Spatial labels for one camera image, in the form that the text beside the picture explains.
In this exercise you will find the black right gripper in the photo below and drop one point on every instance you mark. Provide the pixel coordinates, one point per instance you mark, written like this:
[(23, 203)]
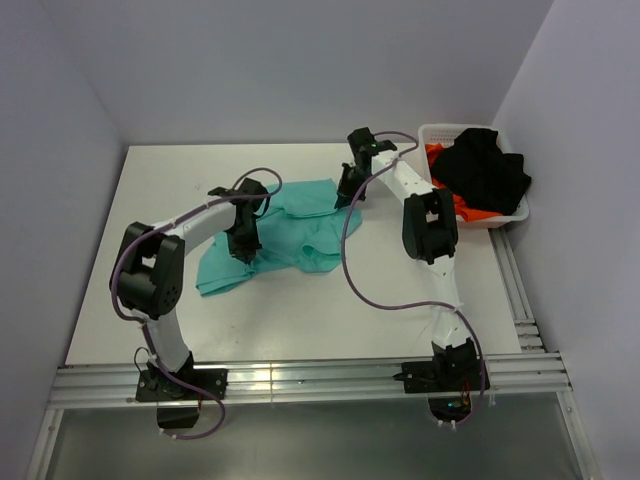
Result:
[(344, 188)]

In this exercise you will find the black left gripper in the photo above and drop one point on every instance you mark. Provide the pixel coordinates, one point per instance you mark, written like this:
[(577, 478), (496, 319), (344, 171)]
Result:
[(245, 252)]

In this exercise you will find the teal t shirt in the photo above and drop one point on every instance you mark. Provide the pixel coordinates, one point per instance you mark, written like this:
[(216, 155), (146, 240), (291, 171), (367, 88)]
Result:
[(299, 229)]

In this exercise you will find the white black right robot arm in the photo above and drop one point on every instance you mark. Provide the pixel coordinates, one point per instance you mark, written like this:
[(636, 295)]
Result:
[(429, 236)]

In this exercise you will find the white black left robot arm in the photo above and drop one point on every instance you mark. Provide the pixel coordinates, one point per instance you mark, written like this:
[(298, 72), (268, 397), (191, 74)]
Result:
[(147, 279)]

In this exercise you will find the white perforated plastic basket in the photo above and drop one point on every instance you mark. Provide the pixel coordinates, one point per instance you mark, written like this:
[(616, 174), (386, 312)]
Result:
[(445, 134)]

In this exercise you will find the orange t shirt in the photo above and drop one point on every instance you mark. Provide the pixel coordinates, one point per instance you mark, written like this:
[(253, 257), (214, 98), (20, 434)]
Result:
[(467, 213)]

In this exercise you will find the black t shirt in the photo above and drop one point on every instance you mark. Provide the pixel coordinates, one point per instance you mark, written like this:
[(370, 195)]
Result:
[(475, 168)]

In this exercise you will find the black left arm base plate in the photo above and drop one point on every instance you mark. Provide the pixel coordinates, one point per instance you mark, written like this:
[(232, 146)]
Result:
[(153, 386)]

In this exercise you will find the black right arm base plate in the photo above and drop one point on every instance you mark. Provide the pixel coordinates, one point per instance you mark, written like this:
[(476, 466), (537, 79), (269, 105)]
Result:
[(440, 376)]

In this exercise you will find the aluminium table frame rail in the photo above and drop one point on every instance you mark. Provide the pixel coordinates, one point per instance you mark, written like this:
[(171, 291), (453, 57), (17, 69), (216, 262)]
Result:
[(342, 419)]

